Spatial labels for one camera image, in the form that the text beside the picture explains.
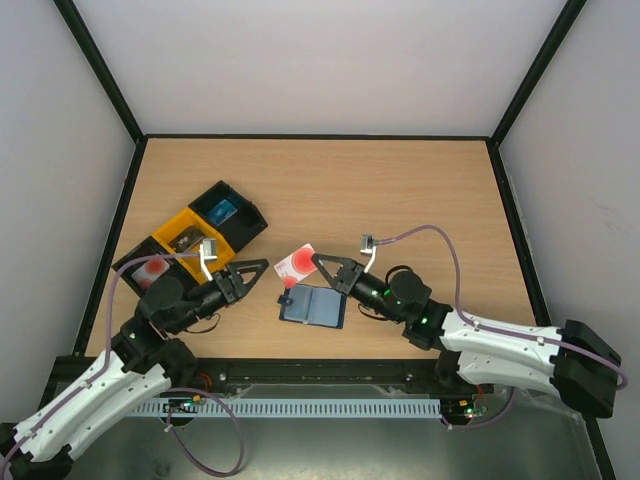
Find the black bin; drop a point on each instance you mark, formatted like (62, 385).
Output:
(236, 218)
(148, 248)

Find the blue credit card in bin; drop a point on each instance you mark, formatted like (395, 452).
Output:
(221, 212)

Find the white red card in bin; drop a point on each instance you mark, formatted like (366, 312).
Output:
(149, 271)

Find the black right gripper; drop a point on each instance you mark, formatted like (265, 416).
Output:
(347, 277)

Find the black aluminium frame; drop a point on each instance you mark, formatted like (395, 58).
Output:
(65, 366)

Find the black front mounting rail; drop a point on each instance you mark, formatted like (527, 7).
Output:
(320, 372)

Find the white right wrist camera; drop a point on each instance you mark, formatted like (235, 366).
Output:
(368, 248)

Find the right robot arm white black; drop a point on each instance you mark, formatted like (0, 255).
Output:
(428, 324)

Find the black bin near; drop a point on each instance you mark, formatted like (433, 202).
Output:
(148, 248)

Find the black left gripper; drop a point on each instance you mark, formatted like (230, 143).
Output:
(244, 288)

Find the black VIP card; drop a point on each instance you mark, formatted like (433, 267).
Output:
(187, 242)

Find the light blue slotted cable duct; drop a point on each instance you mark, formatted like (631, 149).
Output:
(399, 408)

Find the black bin far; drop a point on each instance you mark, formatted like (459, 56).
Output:
(236, 218)

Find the blue leather card holder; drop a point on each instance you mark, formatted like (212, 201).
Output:
(313, 306)

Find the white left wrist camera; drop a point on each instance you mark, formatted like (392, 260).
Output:
(207, 255)

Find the yellow bin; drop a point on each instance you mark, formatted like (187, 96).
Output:
(188, 217)

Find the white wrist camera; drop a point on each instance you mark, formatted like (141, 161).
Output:
(207, 255)
(368, 248)

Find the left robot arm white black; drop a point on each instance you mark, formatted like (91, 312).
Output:
(143, 360)

